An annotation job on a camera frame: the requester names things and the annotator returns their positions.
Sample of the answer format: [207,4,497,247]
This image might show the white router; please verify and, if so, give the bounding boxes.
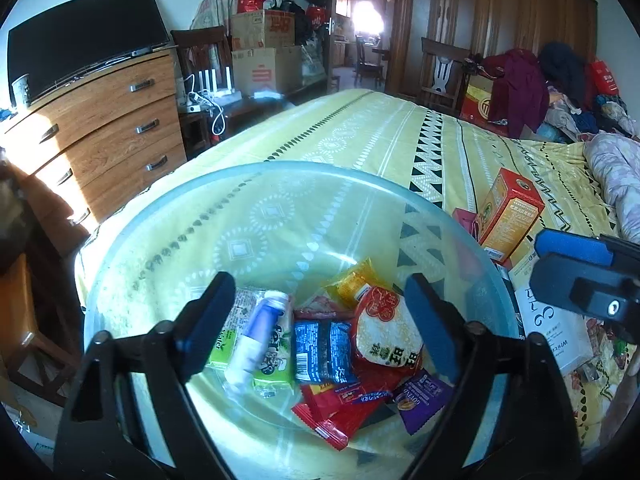
[192,66,242,107]

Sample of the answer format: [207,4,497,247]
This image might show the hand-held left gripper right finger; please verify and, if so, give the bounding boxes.
[404,272,583,480]

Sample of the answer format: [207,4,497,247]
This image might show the white blue tube packet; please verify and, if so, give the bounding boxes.
[223,290,294,389]

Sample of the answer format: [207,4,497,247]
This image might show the wooden chest of drawers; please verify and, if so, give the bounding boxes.
[0,45,189,227]

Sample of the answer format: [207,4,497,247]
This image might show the red shopping bag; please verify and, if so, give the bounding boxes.
[590,60,622,97]

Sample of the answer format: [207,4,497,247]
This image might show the clear plastic basin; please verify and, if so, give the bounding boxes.
[82,160,523,480]

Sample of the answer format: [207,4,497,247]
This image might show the flat red box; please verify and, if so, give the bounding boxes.
[452,207,482,247]

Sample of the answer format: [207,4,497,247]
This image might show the black flat television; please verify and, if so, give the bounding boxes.
[7,0,172,107]

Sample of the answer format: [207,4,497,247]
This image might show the cardboard box with red print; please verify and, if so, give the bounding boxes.
[230,10,297,52]

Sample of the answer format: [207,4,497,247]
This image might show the pile of clothes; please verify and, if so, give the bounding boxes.
[540,89,640,145]

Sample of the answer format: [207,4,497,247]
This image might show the red orange tall carton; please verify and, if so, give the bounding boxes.
[475,167,546,263]

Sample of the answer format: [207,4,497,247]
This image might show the yellow patterned blanket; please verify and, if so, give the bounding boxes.
[75,89,631,466]

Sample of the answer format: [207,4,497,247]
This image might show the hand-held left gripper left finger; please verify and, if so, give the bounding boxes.
[52,271,237,480]

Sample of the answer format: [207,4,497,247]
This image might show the white power strip with cables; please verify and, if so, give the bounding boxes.
[179,91,227,137]

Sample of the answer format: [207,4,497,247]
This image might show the maroon garment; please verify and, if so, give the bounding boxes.
[481,49,551,139]

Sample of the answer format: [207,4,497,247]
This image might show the pile of assorted snack packets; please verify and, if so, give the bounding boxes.
[565,320,640,443]

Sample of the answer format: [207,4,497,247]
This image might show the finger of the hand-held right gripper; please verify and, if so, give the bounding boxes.
[531,254,640,321]
[535,228,640,268]

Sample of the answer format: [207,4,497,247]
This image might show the green white wafer packet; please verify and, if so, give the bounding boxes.
[205,287,261,372]
[252,310,297,397]

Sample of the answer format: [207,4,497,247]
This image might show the large red snack packet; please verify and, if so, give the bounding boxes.
[292,295,426,397]

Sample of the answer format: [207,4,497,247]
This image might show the pale printed box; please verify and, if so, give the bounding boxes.
[512,255,596,377]

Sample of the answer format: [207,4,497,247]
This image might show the pale floral quilt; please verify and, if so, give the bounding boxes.
[584,132,640,247]

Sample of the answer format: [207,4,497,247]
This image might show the long red snack packet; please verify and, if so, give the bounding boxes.
[291,366,401,451]

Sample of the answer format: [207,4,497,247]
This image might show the orange wooden stool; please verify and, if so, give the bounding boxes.
[0,254,77,407]

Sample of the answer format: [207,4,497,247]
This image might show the stacked cardboard boxes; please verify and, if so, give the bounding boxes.
[231,46,304,99]

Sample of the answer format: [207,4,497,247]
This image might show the dark side table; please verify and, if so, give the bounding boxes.
[179,92,302,158]

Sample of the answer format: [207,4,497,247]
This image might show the dark garment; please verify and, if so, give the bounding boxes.
[540,42,587,111]

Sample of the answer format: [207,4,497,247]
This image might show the person's right hand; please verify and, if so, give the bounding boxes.
[600,345,640,446]

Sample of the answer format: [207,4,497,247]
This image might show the wooden chair with carved back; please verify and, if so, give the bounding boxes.
[419,37,474,111]

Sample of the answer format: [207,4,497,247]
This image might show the dark wooden chair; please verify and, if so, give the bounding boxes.
[171,25,232,97]

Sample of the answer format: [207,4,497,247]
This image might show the round rice cracker packet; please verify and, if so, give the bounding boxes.
[352,285,426,368]

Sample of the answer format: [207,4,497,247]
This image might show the wooden door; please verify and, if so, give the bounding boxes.
[324,0,342,92]

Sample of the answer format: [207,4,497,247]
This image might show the purple snack packet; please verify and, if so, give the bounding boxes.
[392,367,454,436]

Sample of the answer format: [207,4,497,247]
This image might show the yellow snack packet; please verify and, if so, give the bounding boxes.
[322,257,396,312]

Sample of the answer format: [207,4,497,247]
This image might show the wooden wardrobe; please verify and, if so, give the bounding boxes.
[385,0,599,107]

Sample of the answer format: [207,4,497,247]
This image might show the grey cup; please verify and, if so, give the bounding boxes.
[11,74,33,108]

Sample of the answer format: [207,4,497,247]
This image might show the red gold gift box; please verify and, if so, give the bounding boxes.
[459,72,512,135]

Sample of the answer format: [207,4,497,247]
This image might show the blue snack packet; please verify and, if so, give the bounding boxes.
[292,319,359,386]

